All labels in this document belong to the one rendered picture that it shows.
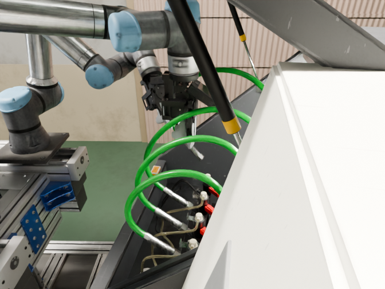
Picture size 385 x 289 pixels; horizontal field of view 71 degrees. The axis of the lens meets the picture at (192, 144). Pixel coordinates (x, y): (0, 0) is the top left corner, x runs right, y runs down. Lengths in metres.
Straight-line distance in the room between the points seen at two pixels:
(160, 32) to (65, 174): 0.81
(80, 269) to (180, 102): 1.35
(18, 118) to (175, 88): 0.70
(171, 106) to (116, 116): 2.52
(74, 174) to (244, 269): 1.09
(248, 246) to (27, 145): 1.12
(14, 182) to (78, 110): 2.11
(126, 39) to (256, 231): 0.48
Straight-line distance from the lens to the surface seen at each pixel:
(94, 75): 0.90
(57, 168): 1.23
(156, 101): 0.87
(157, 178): 0.51
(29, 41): 1.21
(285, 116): 0.17
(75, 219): 2.41
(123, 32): 0.57
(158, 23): 0.59
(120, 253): 0.86
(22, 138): 1.22
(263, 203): 0.16
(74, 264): 1.85
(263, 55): 2.85
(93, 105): 3.20
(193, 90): 0.65
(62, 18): 0.68
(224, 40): 2.77
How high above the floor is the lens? 1.61
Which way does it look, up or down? 31 degrees down
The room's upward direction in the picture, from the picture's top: straight up
